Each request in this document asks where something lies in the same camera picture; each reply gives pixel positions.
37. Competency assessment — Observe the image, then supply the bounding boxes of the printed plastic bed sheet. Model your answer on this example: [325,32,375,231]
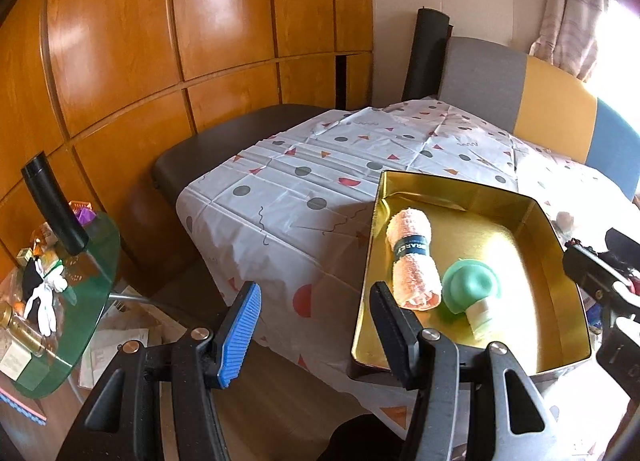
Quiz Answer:
[177,98,640,427]

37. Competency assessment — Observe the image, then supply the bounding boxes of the grey yellow blue headboard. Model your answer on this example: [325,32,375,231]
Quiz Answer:
[437,36,640,202]

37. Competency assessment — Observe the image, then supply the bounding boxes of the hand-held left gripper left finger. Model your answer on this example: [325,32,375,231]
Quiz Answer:
[57,281,263,461]

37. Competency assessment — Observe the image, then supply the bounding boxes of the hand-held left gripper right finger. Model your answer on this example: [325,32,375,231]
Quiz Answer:
[369,281,568,461]

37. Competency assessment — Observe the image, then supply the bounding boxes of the gold bottle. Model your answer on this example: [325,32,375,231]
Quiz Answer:
[0,303,53,358]

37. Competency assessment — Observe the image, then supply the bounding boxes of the pink towel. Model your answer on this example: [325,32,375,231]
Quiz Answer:
[387,208,443,313]

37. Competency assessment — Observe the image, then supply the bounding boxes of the black cylinder bottle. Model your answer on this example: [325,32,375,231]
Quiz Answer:
[21,153,90,257]

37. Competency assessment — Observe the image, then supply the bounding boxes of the wooden wardrobe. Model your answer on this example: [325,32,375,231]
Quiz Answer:
[0,0,375,292]

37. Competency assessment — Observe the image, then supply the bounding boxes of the gold tin tray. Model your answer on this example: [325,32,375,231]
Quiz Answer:
[348,170,593,384]

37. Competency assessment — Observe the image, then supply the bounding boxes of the black padded post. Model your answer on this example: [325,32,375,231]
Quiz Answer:
[402,8,451,102]

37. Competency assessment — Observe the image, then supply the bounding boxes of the black and white plush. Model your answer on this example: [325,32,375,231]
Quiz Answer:
[20,258,68,337]

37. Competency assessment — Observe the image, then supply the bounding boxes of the dark cloth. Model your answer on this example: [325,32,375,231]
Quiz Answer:
[320,413,416,461]

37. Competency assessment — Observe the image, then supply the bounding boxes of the papers on floor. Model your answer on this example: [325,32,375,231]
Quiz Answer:
[80,301,188,392]

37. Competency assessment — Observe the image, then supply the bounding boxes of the purple gift box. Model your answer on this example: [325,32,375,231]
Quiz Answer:
[70,201,98,229]

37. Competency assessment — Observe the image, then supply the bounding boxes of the green mushroom squishy toy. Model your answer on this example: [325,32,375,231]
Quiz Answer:
[440,258,503,342]

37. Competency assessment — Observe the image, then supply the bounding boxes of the beige patterned curtain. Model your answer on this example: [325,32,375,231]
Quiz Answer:
[529,0,613,82]

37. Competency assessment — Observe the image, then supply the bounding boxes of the dark brown padded bench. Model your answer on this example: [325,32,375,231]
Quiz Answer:
[150,103,331,206]

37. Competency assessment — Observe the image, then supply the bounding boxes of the green glass side table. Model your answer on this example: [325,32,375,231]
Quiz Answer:
[0,211,123,399]

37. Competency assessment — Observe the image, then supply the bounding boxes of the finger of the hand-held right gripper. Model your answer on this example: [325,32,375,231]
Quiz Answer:
[562,245,633,303]

